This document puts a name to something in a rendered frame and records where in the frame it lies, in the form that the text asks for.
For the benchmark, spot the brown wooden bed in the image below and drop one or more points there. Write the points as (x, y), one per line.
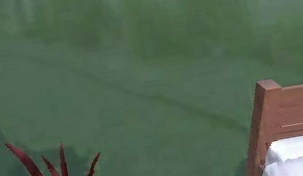
(298, 110)

